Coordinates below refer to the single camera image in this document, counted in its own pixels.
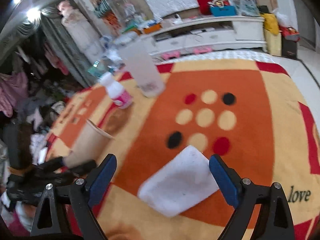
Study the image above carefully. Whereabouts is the beige paper cup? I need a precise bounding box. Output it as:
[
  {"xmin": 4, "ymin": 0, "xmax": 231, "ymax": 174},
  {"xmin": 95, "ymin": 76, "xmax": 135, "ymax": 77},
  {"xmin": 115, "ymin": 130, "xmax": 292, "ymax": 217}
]
[{"xmin": 63, "ymin": 119, "xmax": 113, "ymax": 168}]

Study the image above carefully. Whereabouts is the white sponge block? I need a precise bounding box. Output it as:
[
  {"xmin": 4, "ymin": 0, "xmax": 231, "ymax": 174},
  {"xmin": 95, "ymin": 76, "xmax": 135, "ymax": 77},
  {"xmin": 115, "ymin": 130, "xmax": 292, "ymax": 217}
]
[{"xmin": 137, "ymin": 145, "xmax": 219, "ymax": 217}]

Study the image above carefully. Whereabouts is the red orange patterned blanket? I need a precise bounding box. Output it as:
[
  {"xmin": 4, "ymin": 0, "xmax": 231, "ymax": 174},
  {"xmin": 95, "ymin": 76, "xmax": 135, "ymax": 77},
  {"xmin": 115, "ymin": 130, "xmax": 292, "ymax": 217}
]
[{"xmin": 47, "ymin": 59, "xmax": 319, "ymax": 239}]

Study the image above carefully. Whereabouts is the small white pink bottle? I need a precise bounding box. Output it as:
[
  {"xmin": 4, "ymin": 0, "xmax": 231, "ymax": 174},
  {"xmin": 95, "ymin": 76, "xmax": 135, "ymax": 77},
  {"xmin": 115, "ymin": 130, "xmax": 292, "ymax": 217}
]
[{"xmin": 100, "ymin": 72, "xmax": 132, "ymax": 109}]

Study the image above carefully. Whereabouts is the white thermos bottle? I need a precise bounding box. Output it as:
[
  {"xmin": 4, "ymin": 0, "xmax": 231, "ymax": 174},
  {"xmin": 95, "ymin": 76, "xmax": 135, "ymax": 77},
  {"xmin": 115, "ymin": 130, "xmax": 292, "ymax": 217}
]
[{"xmin": 118, "ymin": 40, "xmax": 165, "ymax": 98}]

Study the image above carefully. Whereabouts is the white TV cabinet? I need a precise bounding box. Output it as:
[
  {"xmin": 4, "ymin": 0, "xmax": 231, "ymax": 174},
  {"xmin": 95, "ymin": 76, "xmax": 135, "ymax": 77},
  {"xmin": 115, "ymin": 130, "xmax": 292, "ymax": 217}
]
[{"xmin": 141, "ymin": 16, "xmax": 266, "ymax": 59}]

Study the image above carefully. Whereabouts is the yellow bag on box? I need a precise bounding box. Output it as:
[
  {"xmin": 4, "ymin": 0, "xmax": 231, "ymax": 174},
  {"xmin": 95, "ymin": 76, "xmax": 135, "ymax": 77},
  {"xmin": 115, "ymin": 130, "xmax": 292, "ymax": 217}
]
[{"xmin": 260, "ymin": 13, "xmax": 280, "ymax": 35}]

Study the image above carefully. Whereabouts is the blue storage basket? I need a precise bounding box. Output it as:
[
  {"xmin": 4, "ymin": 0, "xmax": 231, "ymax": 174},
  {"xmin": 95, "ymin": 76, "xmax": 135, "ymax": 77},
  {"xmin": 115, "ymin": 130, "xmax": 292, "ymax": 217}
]
[{"xmin": 210, "ymin": 5, "xmax": 237, "ymax": 17}]

